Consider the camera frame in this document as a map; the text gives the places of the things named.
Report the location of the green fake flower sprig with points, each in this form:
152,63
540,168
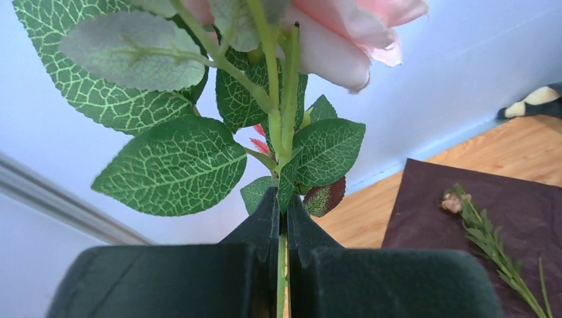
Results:
483,234

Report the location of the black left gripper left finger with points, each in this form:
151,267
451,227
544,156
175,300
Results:
235,277

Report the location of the black floral plush blanket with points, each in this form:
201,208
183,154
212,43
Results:
542,101

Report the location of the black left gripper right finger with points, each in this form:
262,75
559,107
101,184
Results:
329,280

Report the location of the dark red wrapping paper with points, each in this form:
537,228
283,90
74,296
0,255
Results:
494,218

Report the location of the pink fake rose stem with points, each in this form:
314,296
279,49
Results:
202,85

